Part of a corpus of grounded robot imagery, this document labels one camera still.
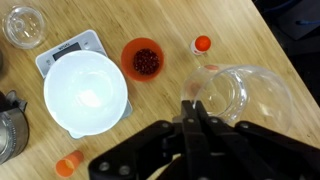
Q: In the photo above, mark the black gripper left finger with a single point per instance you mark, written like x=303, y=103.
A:
x=137, y=157

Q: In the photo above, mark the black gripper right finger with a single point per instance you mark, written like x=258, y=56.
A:
x=249, y=151

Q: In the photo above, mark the clear glass cup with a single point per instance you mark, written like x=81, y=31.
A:
x=241, y=93

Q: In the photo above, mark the orange plastic cup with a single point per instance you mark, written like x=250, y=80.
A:
x=142, y=59

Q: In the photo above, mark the small orange tube cup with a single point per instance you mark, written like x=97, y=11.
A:
x=66, y=166

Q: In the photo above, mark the white bowl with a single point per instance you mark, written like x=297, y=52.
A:
x=85, y=92

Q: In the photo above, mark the small orange-capped bottle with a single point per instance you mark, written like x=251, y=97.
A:
x=200, y=45

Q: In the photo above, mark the white kitchen scale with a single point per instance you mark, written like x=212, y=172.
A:
x=71, y=46

